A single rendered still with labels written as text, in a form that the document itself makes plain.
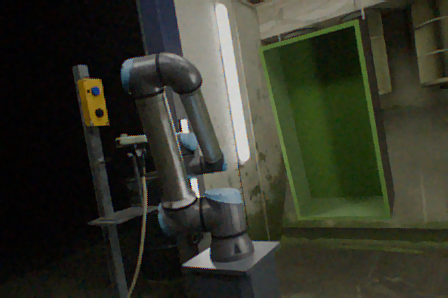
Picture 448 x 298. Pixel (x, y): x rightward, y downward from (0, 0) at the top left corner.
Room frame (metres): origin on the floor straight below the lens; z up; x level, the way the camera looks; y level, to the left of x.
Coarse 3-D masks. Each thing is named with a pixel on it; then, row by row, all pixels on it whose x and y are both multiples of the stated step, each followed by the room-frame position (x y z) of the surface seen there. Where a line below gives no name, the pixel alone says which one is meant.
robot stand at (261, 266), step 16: (208, 256) 1.48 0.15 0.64; (256, 256) 1.39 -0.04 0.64; (272, 256) 1.47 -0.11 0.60; (192, 272) 1.43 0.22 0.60; (208, 272) 1.35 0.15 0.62; (224, 272) 1.31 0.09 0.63; (240, 272) 1.27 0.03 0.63; (256, 272) 1.34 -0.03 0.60; (272, 272) 1.45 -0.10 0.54; (208, 288) 1.37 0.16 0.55; (224, 288) 1.33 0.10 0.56; (240, 288) 1.30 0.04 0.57; (256, 288) 1.33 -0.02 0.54; (272, 288) 1.43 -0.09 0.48
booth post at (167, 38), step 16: (144, 0) 2.35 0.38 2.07; (160, 0) 2.33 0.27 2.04; (144, 16) 2.37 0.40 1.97; (160, 16) 2.31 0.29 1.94; (176, 16) 2.45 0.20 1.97; (144, 32) 2.38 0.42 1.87; (160, 32) 2.31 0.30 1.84; (176, 32) 2.42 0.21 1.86; (144, 48) 2.39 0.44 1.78; (160, 48) 2.32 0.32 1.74; (176, 48) 2.40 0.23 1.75; (176, 96) 2.33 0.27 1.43; (176, 112) 2.31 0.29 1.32; (176, 128) 2.31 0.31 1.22; (208, 240) 2.40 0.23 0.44; (192, 256) 2.33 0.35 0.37; (192, 288) 2.36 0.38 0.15
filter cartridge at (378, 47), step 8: (376, 8) 3.06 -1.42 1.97; (344, 16) 3.14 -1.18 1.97; (352, 16) 3.09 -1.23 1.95; (360, 16) 3.07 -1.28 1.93; (368, 16) 3.06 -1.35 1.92; (376, 16) 3.07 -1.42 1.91; (368, 24) 3.05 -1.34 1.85; (376, 24) 3.07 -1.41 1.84; (376, 32) 3.07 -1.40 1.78; (376, 40) 3.06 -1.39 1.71; (376, 48) 3.06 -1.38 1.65; (384, 48) 3.10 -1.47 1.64; (376, 56) 3.05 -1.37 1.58; (384, 56) 3.09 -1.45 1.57; (376, 64) 3.06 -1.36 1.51; (384, 64) 3.08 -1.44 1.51; (376, 72) 3.06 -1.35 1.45; (384, 72) 3.07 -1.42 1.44; (384, 80) 3.07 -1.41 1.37; (384, 88) 3.07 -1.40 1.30
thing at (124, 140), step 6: (180, 132) 2.14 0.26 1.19; (120, 138) 1.75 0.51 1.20; (126, 138) 1.77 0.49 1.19; (132, 138) 1.80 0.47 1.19; (138, 138) 1.84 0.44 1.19; (144, 138) 1.88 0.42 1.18; (120, 144) 1.75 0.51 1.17; (126, 144) 1.77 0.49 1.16; (132, 144) 1.80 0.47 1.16; (138, 156) 1.83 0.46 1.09; (138, 162) 1.84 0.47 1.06; (144, 162) 1.85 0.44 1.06; (144, 168) 1.85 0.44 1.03; (144, 174) 1.84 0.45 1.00
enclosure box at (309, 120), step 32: (320, 32) 2.06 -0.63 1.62; (352, 32) 2.30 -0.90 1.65; (288, 64) 2.55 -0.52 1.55; (320, 64) 2.45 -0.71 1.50; (352, 64) 2.35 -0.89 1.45; (288, 96) 2.61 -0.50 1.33; (320, 96) 2.51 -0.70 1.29; (352, 96) 2.41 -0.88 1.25; (288, 128) 2.53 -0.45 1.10; (320, 128) 2.57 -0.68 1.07; (352, 128) 2.47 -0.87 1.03; (288, 160) 2.45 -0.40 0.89; (320, 160) 2.64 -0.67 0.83; (352, 160) 2.53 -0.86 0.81; (384, 160) 2.20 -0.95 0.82; (320, 192) 2.71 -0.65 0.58; (352, 192) 2.59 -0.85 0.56; (384, 192) 2.14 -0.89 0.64
